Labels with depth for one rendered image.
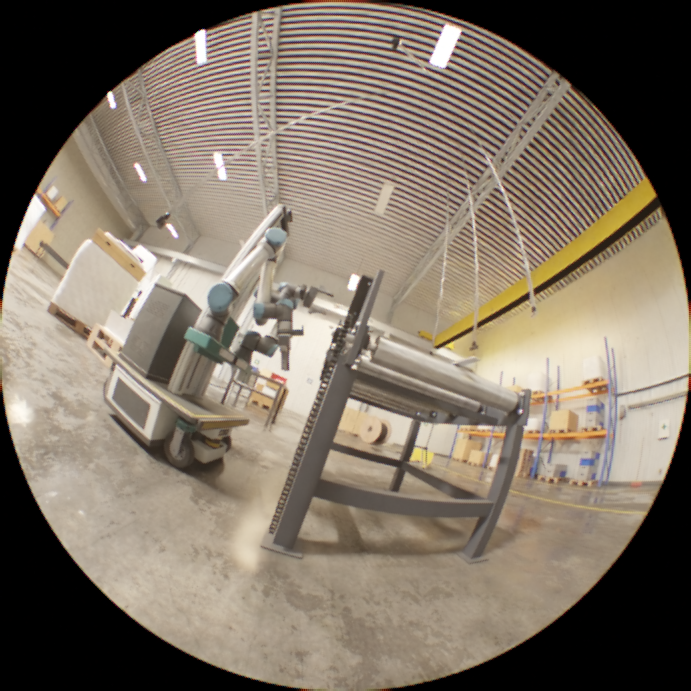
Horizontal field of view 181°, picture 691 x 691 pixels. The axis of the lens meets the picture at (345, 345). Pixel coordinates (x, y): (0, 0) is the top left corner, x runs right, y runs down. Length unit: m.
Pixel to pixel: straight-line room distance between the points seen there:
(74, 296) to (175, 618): 3.44
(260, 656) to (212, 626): 0.12
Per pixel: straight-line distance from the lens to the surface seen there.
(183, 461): 1.19
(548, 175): 8.91
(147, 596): 0.66
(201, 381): 1.52
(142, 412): 1.23
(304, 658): 0.65
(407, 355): 0.83
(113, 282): 3.65
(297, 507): 0.83
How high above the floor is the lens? 0.57
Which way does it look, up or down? 18 degrees up
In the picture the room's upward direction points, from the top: 20 degrees clockwise
